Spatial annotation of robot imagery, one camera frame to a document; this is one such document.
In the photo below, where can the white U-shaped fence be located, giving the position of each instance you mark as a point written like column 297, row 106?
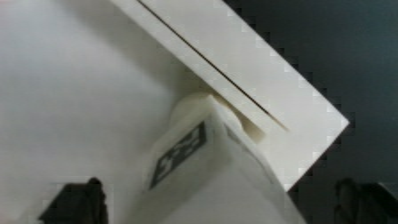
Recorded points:
column 285, row 105

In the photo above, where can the white square table top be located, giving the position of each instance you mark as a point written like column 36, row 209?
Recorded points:
column 98, row 70

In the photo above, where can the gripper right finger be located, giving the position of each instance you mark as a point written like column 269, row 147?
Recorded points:
column 367, row 202

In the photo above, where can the white leg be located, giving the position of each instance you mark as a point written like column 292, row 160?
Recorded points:
column 210, row 182

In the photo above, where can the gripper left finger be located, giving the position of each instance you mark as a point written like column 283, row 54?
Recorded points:
column 79, row 206

